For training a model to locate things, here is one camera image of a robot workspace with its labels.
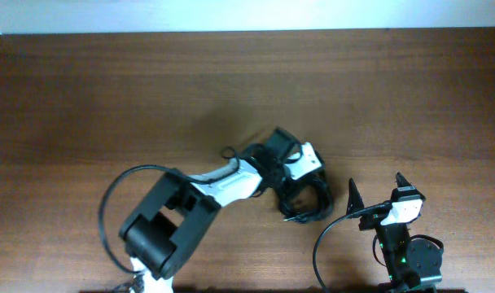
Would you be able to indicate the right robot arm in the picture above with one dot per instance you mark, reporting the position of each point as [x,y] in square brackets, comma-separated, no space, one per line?
[412,261]

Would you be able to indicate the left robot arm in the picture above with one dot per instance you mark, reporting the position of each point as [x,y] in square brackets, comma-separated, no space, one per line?
[164,230]

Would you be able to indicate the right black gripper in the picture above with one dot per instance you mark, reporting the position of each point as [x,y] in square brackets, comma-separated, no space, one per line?
[374,220]

